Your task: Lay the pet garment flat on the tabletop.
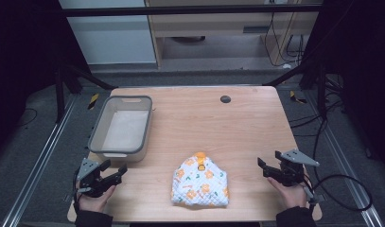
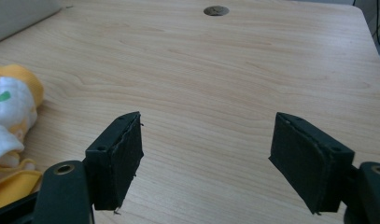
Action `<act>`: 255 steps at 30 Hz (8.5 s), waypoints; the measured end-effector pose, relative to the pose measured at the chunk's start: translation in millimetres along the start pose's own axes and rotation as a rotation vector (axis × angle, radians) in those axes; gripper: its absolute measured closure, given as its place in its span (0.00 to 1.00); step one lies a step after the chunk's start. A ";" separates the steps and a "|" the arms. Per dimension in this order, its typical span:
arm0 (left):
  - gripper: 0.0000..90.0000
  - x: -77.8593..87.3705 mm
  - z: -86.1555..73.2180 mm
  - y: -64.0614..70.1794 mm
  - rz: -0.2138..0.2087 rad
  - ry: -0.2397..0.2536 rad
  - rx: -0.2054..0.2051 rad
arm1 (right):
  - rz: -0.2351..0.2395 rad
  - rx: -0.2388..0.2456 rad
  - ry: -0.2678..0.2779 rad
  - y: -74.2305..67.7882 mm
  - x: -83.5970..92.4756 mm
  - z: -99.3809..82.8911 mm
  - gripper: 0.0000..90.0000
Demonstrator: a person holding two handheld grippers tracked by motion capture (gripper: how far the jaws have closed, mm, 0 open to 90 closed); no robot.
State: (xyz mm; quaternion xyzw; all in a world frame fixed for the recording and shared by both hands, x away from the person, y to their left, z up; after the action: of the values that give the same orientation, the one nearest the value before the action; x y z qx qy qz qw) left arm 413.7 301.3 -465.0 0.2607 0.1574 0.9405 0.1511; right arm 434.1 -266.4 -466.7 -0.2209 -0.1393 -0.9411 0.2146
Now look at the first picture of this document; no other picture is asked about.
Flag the black metal stand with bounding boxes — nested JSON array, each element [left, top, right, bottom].
[[263, 61, 328, 121], [53, 62, 119, 125]]

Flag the white plastic bin grey rim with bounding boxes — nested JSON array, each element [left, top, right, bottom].
[[87, 95, 153, 164]]

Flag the thin black floor cable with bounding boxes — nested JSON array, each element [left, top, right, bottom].
[[16, 107, 39, 129]]

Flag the black looped gripper cable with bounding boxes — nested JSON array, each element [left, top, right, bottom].
[[302, 173, 374, 213]]

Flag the person's right hand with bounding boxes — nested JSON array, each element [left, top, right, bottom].
[[267, 176, 308, 211]]

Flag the black hanging desk cables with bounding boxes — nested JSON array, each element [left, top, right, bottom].
[[263, 10, 306, 68]]

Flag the light wooden desk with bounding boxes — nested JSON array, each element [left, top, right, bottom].
[[144, 0, 324, 70]]

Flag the aluminium floor rail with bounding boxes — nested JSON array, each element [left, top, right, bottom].
[[1, 94, 79, 227], [305, 90, 385, 227]]

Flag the yellow black striped tape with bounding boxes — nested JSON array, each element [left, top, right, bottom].
[[87, 93, 100, 111], [289, 90, 307, 105]]

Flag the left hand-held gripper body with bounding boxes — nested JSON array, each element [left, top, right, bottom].
[[76, 157, 116, 199]]

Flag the black horizontal bar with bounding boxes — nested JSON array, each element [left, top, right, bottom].
[[60, 4, 323, 18]]

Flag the person's left hand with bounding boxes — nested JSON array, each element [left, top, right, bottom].
[[78, 183, 117, 214]]

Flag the white cabinet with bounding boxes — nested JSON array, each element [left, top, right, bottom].
[[58, 0, 158, 66]]

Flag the black floor cables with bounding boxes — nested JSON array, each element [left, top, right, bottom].
[[288, 74, 347, 138]]

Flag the white quilted floral cloth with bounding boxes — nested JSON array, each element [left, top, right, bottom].
[[170, 151, 230, 208]]

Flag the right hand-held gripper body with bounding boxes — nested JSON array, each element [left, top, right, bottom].
[[275, 148, 321, 187]]

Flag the black cable beside table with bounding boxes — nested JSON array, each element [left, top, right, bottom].
[[311, 115, 327, 190]]

